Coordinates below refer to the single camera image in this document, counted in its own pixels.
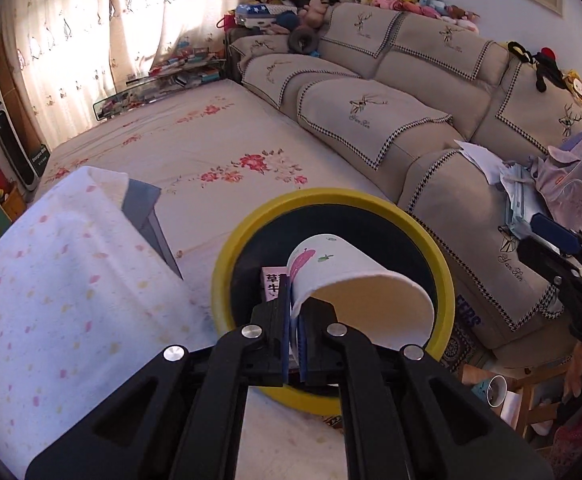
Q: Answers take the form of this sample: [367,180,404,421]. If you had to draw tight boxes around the spotted white tablecloth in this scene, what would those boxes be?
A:
[0,165,222,480]

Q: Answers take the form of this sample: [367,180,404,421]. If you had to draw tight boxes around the patterned carpet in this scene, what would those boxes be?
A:
[438,305,502,376]

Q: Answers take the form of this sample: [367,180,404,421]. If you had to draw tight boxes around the white paper sheet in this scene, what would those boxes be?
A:
[453,140,509,186]

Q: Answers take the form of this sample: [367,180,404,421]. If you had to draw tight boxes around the black red plush toy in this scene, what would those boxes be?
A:
[508,40,562,93]

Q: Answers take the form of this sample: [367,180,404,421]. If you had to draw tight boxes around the light blue packet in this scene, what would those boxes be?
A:
[502,161,552,235]

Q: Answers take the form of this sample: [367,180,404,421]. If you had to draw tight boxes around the brown leaning board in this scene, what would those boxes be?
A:
[0,35,46,151]

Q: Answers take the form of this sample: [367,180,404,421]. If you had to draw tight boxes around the teal cup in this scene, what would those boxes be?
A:
[473,374,509,408]

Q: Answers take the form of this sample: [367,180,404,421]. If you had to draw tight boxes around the yellow lion plush toy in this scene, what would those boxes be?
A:
[563,70,582,108]

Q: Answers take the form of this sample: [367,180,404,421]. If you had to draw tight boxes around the pink carton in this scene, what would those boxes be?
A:
[261,266,292,303]

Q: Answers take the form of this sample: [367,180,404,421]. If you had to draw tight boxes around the pile of plush toys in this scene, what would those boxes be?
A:
[301,0,482,36]

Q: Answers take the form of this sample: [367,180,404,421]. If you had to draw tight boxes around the small wooden table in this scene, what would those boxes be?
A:
[461,360,572,436]

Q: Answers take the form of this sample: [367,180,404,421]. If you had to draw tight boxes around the glass coffee table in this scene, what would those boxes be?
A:
[92,57,226,122]

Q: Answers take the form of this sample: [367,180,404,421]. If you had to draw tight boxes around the floral bed sheet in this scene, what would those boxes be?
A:
[36,77,406,321]

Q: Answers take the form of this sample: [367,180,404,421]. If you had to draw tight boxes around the yellow rim trash bin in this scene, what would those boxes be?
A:
[211,187,456,417]

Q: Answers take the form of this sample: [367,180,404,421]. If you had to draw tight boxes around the beige sofa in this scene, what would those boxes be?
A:
[226,2,582,361]

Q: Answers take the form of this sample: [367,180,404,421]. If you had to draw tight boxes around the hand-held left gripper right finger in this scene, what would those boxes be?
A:
[296,297,554,480]

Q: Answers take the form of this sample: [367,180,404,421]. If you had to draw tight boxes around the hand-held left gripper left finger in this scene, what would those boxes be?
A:
[25,275,292,480]

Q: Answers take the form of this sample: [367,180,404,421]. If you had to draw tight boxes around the grey neck pillow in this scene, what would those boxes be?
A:
[288,25,322,56]

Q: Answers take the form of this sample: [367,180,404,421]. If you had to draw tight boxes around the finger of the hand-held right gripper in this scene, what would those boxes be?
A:
[530,212,582,256]
[516,235,579,286]

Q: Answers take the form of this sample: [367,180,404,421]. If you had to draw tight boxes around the black white tower fan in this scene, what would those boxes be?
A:
[0,101,52,191]

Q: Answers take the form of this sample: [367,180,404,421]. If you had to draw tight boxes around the pink patterned cloth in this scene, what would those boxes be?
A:
[551,420,582,463]

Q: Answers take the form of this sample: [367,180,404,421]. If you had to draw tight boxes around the white paper bowl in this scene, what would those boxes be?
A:
[286,233,439,376]

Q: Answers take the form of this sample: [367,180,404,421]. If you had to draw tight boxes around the beige embroidered curtains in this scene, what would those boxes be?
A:
[0,0,282,133]

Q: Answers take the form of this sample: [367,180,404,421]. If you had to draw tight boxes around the purple backpack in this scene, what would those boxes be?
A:
[531,131,582,238]

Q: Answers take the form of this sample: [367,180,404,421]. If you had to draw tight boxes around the blue star print pillow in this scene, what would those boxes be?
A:
[235,2,299,28]

